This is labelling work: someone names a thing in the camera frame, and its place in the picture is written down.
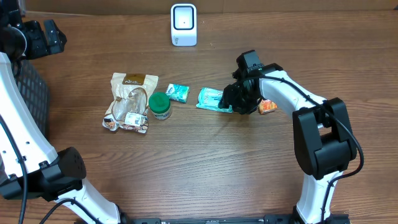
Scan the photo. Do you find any green lid seasoning jar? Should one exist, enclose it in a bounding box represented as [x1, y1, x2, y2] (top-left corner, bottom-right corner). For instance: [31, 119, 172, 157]
[149, 92, 172, 120]

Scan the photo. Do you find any beige brown snack pouch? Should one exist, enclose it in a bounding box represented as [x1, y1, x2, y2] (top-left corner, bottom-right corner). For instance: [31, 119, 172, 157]
[102, 73, 159, 134]

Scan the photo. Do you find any orange white snack packet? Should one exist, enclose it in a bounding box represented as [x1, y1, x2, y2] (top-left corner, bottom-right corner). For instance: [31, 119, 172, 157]
[257, 100, 278, 115]

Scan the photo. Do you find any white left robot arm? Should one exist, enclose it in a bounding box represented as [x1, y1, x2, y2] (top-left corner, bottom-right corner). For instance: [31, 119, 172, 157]
[1, 1, 130, 223]

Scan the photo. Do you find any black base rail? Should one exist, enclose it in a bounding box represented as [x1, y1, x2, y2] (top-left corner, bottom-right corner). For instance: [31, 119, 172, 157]
[124, 213, 351, 224]

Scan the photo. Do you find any teal tissue packet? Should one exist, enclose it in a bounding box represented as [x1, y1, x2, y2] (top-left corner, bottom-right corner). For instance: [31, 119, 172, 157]
[196, 87, 233, 113]

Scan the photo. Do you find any dark grey mesh basket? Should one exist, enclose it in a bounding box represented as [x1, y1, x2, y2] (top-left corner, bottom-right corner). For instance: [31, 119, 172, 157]
[13, 60, 50, 138]

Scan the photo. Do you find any small teal white packet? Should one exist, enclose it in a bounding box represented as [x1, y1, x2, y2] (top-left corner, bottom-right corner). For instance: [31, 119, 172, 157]
[165, 83, 190, 103]

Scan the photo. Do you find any white barcode scanner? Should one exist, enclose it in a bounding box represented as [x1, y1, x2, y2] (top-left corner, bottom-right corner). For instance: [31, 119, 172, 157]
[170, 3, 197, 47]

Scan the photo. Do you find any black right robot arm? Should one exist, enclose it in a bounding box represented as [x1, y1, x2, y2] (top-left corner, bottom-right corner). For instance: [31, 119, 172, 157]
[218, 50, 364, 223]

